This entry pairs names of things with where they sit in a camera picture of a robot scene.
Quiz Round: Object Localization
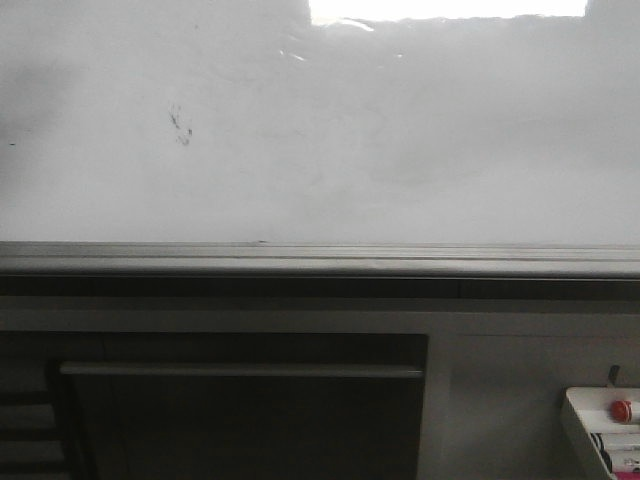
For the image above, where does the black capped marker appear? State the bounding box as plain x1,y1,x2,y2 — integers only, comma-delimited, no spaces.
590,433,613,473

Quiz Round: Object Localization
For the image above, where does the grey whiteboard marker ledge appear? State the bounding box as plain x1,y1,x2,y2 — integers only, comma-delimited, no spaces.
1,241,639,301

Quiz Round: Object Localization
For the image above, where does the white whiteboard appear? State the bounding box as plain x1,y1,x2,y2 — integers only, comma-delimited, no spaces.
1,1,639,245

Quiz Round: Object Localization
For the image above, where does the pink item in tray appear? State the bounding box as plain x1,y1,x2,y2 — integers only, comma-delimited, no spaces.
613,469,640,480

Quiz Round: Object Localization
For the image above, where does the red capped marker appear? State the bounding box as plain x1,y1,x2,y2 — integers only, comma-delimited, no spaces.
609,399,640,424

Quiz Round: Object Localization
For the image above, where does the dark cabinet panel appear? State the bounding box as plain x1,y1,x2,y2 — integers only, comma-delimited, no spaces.
55,333,428,479

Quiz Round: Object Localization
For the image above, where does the white marker tray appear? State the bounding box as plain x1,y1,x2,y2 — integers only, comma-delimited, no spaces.
560,387,639,479

